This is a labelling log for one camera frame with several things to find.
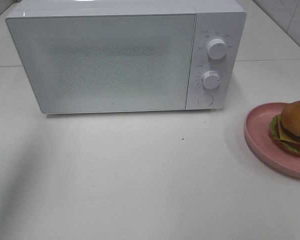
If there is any round door release button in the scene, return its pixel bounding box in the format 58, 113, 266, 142
198, 94, 214, 108

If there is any pink speckled plate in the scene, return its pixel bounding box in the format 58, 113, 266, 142
244, 102, 300, 179

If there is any burger with cheese and lettuce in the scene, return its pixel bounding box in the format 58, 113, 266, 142
269, 100, 300, 157

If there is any white microwave door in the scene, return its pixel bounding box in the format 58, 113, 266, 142
6, 14, 196, 114

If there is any white microwave oven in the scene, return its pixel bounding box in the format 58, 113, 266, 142
5, 0, 247, 111

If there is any white upper power knob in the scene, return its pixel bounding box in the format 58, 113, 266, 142
206, 37, 228, 60

